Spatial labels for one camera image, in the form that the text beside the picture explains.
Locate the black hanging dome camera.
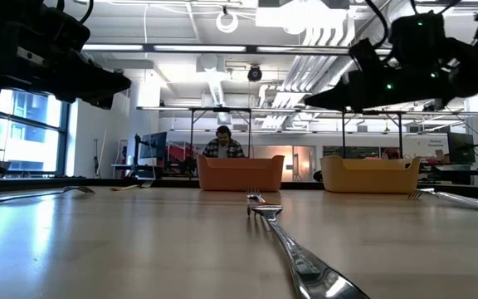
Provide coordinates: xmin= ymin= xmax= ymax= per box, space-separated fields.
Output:
xmin=246 ymin=64 xmax=263 ymax=83

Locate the black aluminium table frame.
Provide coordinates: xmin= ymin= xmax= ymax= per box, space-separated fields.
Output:
xmin=0 ymin=176 xmax=478 ymax=201

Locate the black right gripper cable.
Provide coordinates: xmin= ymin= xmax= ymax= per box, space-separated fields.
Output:
xmin=363 ymin=0 xmax=391 ymax=42

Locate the all-metal silver fork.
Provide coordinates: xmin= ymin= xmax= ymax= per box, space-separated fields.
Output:
xmin=246 ymin=203 xmax=371 ymax=299

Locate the white-handled fork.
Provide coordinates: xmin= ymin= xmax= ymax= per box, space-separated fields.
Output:
xmin=407 ymin=187 xmax=478 ymax=212

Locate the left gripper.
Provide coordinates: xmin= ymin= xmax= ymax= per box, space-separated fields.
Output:
xmin=0 ymin=43 xmax=132 ymax=110

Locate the large glass window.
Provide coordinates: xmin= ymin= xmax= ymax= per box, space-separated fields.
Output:
xmin=0 ymin=89 xmax=72 ymax=178

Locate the yellow plastic bin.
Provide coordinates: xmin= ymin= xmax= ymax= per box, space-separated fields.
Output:
xmin=319 ymin=155 xmax=422 ymax=194

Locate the orange plastic bin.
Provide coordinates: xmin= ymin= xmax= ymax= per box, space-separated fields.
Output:
xmin=197 ymin=154 xmax=285 ymax=193

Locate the orange-handled fork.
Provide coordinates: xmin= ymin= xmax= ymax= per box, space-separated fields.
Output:
xmin=246 ymin=186 xmax=280 ymax=206

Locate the black metal stand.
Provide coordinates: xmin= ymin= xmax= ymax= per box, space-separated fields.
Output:
xmin=188 ymin=106 xmax=253 ymax=161
xmin=340 ymin=110 xmax=405 ymax=161

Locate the white cable coil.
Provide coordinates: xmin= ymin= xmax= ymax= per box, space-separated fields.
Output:
xmin=216 ymin=6 xmax=239 ymax=34

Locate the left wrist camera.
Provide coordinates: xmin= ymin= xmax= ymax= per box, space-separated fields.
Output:
xmin=41 ymin=6 xmax=91 ymax=57

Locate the computer monitor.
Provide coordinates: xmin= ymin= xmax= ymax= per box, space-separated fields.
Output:
xmin=446 ymin=132 xmax=476 ymax=165
xmin=138 ymin=131 xmax=168 ymax=164

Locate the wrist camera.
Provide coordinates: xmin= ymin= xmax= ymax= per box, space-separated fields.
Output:
xmin=41 ymin=6 xmax=91 ymax=57
xmin=390 ymin=11 xmax=447 ymax=63

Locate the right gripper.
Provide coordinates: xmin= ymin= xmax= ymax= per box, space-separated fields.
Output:
xmin=304 ymin=37 xmax=458 ymax=113

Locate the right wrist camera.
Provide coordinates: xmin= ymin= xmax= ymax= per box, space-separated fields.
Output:
xmin=390 ymin=11 xmax=447 ymax=63

